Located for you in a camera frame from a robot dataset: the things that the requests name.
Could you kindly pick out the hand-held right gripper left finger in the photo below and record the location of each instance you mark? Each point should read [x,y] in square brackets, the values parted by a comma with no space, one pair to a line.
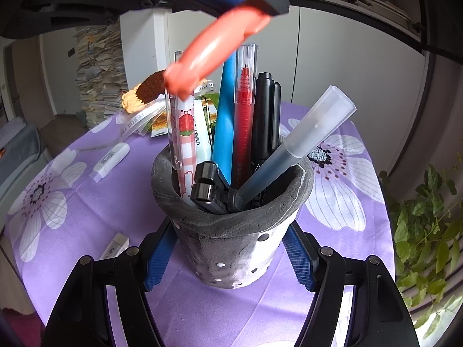
[159,256]

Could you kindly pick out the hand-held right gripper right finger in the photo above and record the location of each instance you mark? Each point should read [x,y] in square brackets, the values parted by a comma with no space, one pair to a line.
[298,256]

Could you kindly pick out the orange pen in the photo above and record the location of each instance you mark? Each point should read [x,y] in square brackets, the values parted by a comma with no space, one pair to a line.
[213,50]

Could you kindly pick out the grey concrete pen holder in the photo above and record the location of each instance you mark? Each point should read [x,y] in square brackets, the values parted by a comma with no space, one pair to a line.
[224,245]

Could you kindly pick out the black binder clip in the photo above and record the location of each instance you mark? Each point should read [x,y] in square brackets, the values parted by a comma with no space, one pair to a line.
[211,191]

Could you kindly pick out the grey pen with frosted cap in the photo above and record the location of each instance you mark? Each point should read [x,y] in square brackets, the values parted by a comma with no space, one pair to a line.
[289,148]

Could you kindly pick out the pink patterned pen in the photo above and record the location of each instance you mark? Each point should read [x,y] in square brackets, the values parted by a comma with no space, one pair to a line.
[184,133]

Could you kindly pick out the white pale green pen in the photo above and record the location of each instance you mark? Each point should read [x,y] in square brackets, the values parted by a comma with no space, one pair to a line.
[202,133]

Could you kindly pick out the black marker pen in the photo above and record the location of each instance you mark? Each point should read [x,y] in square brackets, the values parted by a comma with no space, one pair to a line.
[266,126]

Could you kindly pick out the red pen with clear cap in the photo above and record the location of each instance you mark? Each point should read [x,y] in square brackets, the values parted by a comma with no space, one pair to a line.
[245,133]

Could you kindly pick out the blue pen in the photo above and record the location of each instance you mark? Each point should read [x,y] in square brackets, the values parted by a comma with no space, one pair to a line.
[224,126]

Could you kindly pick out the white eraser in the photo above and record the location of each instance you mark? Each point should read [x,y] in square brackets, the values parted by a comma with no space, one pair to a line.
[108,161]
[115,245]

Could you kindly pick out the purple flower print tablecloth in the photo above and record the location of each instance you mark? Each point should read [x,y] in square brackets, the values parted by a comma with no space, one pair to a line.
[90,206]

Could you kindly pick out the white bookcase cabinet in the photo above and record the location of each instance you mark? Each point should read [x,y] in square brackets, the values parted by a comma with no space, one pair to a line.
[343,61]

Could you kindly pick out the pile of shelf books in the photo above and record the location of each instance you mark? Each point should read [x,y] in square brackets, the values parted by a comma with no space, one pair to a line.
[376,5]

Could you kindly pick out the crochet sunflower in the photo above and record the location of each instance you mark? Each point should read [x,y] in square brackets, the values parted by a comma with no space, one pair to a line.
[150,86]

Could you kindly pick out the tall stack of papers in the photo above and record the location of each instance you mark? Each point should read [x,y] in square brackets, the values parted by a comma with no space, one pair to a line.
[101,79]

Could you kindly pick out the green potted plant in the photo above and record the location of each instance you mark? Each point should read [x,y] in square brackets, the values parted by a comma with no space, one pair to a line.
[434,220]

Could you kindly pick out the grey cushioned seat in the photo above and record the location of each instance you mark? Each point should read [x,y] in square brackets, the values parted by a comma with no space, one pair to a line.
[21,144]

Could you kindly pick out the dark wall switch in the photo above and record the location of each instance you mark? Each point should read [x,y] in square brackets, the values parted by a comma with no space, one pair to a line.
[72,52]

